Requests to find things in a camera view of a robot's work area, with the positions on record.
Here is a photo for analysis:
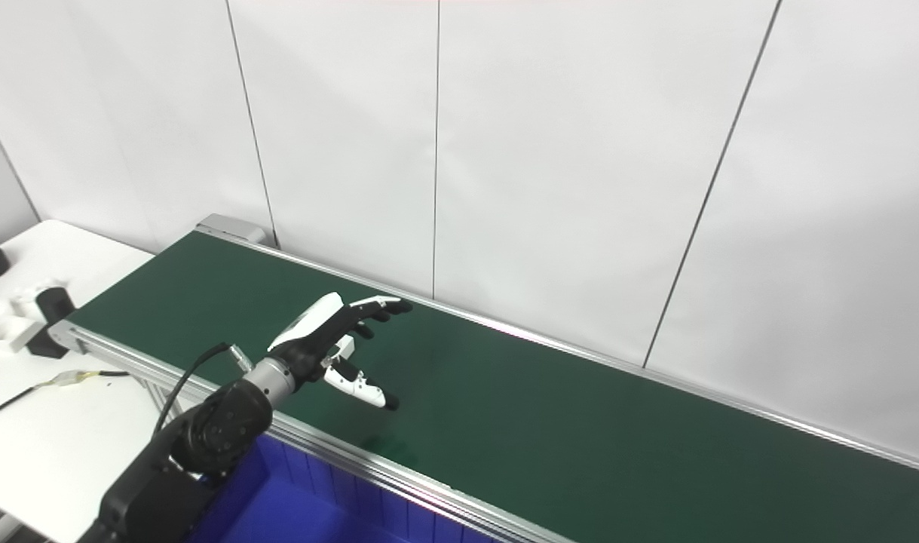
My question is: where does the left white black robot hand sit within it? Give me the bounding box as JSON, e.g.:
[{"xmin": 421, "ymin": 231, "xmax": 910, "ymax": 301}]
[{"xmin": 267, "ymin": 293, "xmax": 413, "ymax": 410}]

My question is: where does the blue plastic bin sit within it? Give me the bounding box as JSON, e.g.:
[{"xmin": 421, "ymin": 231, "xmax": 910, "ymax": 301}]
[{"xmin": 188, "ymin": 434, "xmax": 505, "ymax": 543}]

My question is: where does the green conveyor belt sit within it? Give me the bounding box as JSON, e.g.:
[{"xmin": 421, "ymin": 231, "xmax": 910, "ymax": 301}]
[
  {"xmin": 67, "ymin": 232, "xmax": 919, "ymax": 543},
  {"xmin": 48, "ymin": 213, "xmax": 919, "ymax": 543}
]

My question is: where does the black cylinder part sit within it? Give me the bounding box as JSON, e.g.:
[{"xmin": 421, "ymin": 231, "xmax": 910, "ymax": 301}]
[{"xmin": 26, "ymin": 285, "xmax": 77, "ymax": 359}]

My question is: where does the white table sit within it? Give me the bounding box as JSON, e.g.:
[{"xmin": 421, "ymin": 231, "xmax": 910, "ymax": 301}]
[{"xmin": 0, "ymin": 220, "xmax": 181, "ymax": 543}]

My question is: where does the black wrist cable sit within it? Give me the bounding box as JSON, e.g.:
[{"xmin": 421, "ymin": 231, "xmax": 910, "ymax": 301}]
[{"xmin": 154, "ymin": 342, "xmax": 254, "ymax": 438}]

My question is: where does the black cable yellow tape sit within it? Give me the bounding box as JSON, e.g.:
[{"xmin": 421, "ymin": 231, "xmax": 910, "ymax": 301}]
[{"xmin": 0, "ymin": 370, "xmax": 132, "ymax": 425}]

